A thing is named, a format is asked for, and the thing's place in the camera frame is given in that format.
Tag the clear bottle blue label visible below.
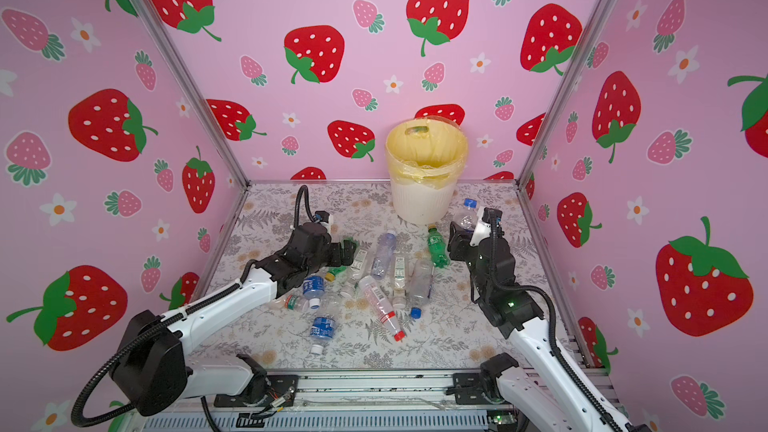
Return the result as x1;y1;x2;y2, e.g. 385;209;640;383
453;198;478;233

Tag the green bottle yellow cap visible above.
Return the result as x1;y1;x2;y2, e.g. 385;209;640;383
324;238;358;282
427;224;450;269

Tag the clear bottle blue cap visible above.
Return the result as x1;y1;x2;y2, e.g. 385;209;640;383
406;258;434;320

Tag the bottle blue label white cap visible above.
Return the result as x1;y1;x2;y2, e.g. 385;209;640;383
309;310;337;355

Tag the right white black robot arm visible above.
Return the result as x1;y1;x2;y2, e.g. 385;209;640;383
447;223;649;431

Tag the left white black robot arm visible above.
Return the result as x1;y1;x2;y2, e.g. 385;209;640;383
70;222;357;428

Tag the white bin with yellow liner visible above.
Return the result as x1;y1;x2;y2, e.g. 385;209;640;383
385;117;469;225

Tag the small bottle blue label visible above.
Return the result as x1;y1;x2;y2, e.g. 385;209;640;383
302;275;326;311

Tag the clear bluish bottle upright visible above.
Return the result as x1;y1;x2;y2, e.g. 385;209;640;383
370;231;396;280

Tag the clear bottle red cap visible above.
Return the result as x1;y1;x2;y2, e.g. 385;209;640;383
358;275;406;342

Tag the clear bottle green white label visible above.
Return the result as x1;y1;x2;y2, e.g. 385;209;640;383
392;254;407;310

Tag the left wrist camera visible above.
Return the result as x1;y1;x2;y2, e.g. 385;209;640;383
313;210;333;230

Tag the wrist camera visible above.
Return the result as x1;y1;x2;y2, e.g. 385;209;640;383
313;210;333;230
470;207;502;246

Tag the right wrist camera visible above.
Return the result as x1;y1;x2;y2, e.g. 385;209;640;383
470;207;502;246

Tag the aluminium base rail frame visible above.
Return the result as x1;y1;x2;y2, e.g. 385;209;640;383
116;367;631;432

